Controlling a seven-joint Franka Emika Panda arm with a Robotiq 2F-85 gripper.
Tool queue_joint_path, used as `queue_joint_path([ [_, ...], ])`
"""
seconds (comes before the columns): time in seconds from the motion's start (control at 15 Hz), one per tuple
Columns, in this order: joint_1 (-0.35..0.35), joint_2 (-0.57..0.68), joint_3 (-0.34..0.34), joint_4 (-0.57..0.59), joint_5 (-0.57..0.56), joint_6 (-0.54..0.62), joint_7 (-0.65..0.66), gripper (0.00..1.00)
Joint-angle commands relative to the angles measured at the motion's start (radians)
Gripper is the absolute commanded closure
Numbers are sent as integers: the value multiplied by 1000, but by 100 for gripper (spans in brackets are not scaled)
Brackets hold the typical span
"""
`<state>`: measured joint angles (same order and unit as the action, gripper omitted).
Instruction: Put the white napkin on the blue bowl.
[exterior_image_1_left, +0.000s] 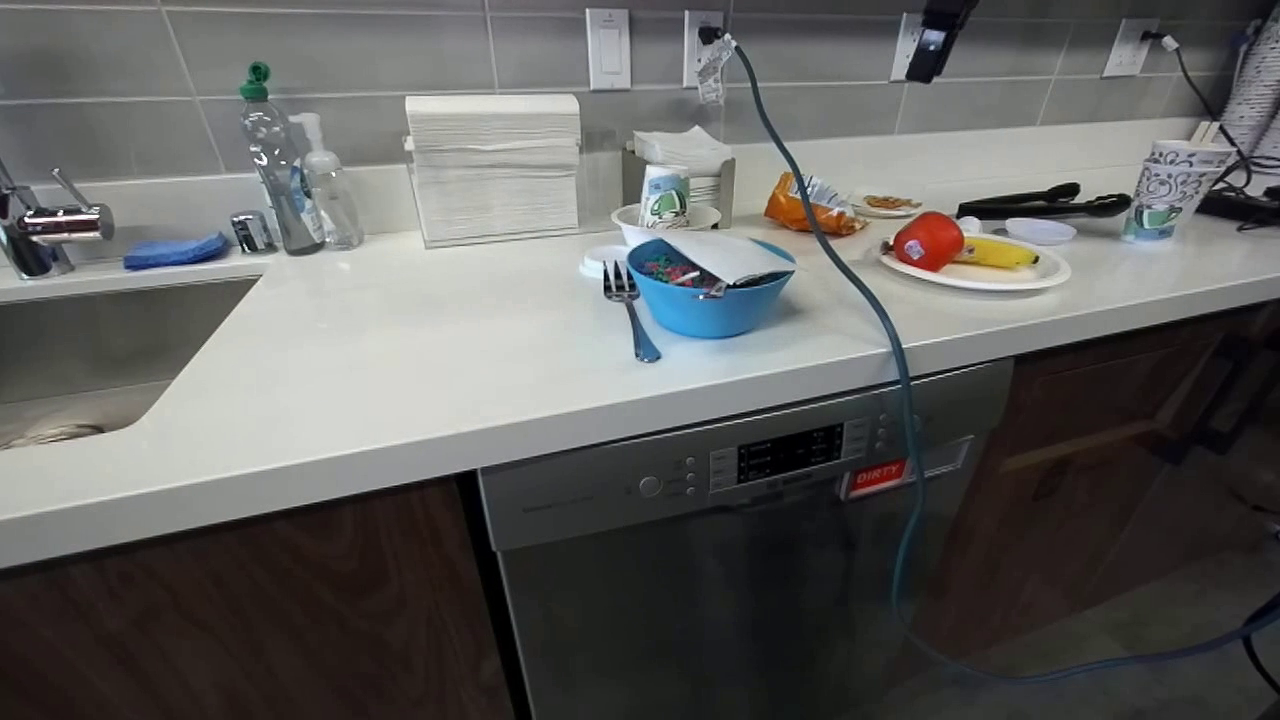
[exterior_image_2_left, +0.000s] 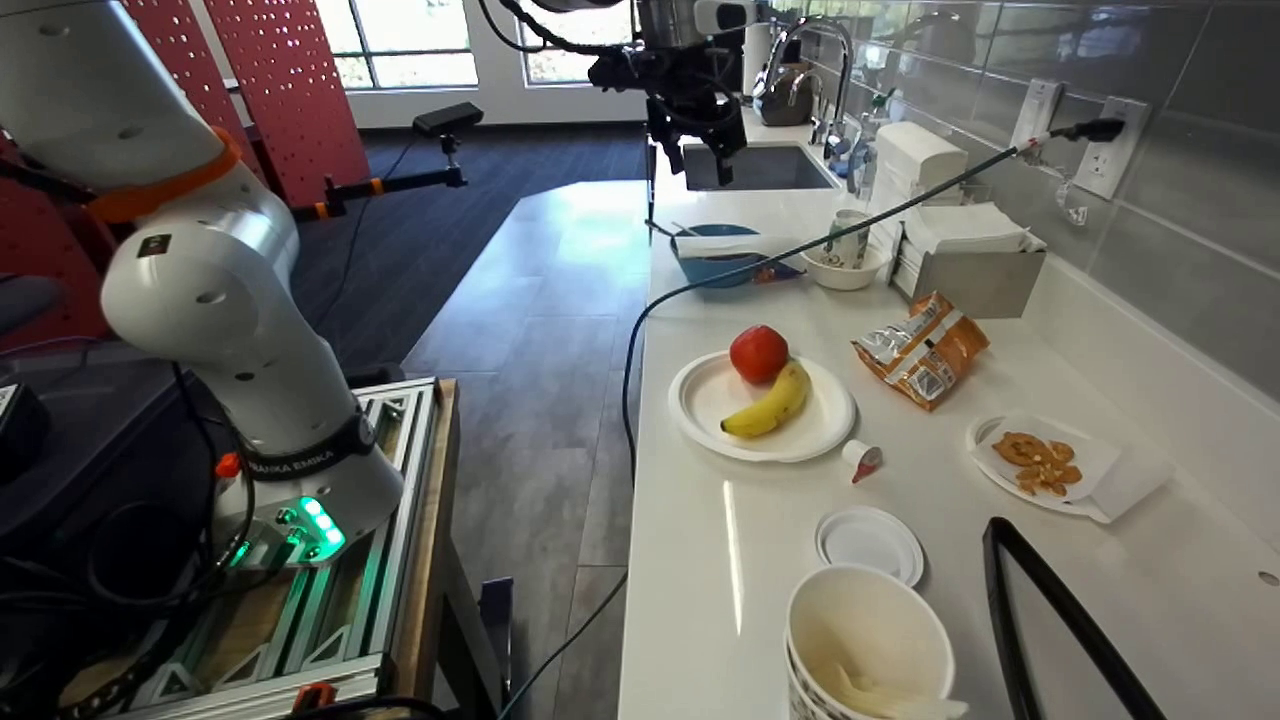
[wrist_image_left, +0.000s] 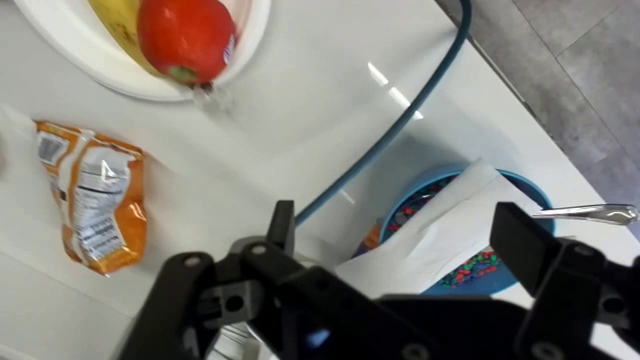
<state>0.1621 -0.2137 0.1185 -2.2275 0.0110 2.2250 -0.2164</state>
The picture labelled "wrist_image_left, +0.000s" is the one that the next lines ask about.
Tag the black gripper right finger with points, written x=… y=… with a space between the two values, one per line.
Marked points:
x=522 y=256

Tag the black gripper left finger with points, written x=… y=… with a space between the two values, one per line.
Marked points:
x=281 y=226

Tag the blue bowl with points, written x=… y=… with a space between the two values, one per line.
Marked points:
x=406 y=202

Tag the silver fork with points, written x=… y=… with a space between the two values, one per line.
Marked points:
x=593 y=213

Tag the orange snack bag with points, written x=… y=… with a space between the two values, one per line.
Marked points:
x=92 y=193

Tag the red apple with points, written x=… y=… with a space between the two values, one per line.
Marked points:
x=187 y=36

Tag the yellow banana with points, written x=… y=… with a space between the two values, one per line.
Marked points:
x=117 y=27

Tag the white fruit plate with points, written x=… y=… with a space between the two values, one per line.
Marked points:
x=80 y=57

